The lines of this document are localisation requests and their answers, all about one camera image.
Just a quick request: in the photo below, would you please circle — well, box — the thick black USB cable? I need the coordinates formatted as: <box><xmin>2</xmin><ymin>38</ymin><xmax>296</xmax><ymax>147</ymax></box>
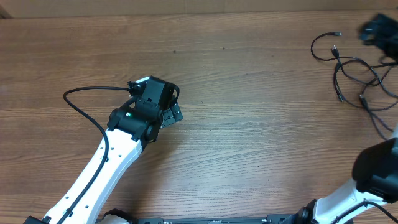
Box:
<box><xmin>331</xmin><ymin>45</ymin><xmax>398</xmax><ymax>141</ymax></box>

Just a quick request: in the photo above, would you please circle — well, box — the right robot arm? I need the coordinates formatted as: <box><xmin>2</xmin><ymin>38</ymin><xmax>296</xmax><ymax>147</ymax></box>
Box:
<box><xmin>261</xmin><ymin>14</ymin><xmax>397</xmax><ymax>223</ymax></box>

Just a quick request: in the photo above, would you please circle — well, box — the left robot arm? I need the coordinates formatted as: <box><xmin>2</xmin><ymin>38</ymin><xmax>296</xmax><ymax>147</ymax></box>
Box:
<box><xmin>24</xmin><ymin>76</ymin><xmax>183</xmax><ymax>224</ymax></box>

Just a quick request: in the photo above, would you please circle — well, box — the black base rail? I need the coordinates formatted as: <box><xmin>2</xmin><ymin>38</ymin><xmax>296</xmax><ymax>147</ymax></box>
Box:
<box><xmin>134</xmin><ymin>214</ymin><xmax>297</xmax><ymax>224</ymax></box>

